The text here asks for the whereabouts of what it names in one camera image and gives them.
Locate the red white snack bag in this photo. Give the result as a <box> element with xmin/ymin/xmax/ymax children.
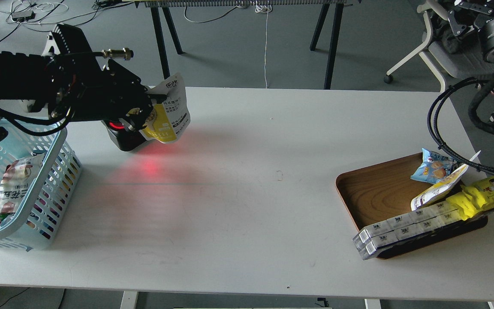
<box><xmin>0</xmin><ymin>151</ymin><xmax>46</xmax><ymax>227</ymax></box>

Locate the blue snack bag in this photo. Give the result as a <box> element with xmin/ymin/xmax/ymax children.
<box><xmin>410</xmin><ymin>148</ymin><xmax>461</xmax><ymax>184</ymax></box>

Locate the black leg background table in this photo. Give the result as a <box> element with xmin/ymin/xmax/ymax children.
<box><xmin>143</xmin><ymin>0</ymin><xmax>348</xmax><ymax>90</ymax></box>

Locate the black barcode scanner red window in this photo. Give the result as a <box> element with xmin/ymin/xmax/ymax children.
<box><xmin>102</xmin><ymin>120</ymin><xmax>147</xmax><ymax>152</ymax></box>

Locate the silver boxed snack pack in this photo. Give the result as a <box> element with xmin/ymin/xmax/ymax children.
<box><xmin>352</xmin><ymin>201</ymin><xmax>462</xmax><ymax>260</ymax></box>

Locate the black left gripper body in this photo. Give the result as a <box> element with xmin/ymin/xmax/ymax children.
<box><xmin>43</xmin><ymin>24</ymin><xmax>153</xmax><ymax>131</ymax></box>

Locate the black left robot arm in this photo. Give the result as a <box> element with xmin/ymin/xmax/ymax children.
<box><xmin>0</xmin><ymin>24</ymin><xmax>167</xmax><ymax>142</ymax></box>

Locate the wooden oval tray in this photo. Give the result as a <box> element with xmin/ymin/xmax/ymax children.
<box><xmin>335</xmin><ymin>153</ymin><xmax>488</xmax><ymax>259</ymax></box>

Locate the yellow cartoon snack pack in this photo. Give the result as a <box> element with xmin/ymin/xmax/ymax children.
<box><xmin>446</xmin><ymin>177</ymin><xmax>494</xmax><ymax>221</ymax></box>

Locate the white hanging cable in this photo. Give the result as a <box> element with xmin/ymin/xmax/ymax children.
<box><xmin>253</xmin><ymin>3</ymin><xmax>273</xmax><ymax>89</ymax></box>

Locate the black power strip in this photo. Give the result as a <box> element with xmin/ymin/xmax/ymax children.
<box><xmin>11</xmin><ymin>9</ymin><xmax>36</xmax><ymax>23</ymax></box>

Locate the light blue plastic basket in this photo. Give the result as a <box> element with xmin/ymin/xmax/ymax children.
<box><xmin>0</xmin><ymin>120</ymin><xmax>82</xmax><ymax>251</ymax></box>

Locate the grey white office chair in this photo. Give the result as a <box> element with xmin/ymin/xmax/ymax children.
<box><xmin>383</xmin><ymin>0</ymin><xmax>494</xmax><ymax>92</ymax></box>

